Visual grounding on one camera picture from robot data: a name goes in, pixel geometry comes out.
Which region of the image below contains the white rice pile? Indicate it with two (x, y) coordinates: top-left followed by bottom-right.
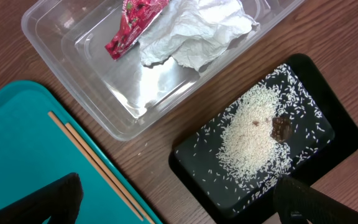
(217, 85), (291, 182)

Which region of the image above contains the black waste tray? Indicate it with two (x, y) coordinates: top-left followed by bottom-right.
(168, 54), (358, 223)

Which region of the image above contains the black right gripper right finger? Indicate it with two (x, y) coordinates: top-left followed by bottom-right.
(273, 175), (358, 224)

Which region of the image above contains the brown food scrap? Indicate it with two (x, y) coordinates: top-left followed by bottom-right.
(271, 116), (292, 143)

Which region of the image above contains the teal plastic tray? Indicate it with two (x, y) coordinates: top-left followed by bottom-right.
(0, 81), (159, 223)

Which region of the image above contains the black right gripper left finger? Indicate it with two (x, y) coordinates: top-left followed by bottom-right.
(0, 172), (83, 223)

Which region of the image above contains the clear plastic bin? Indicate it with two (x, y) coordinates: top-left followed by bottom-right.
(21, 0), (302, 141)

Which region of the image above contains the red snack wrapper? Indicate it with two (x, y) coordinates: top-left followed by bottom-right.
(105, 0), (169, 60)

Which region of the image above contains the white napkin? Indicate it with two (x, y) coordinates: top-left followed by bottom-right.
(139, 0), (259, 71)

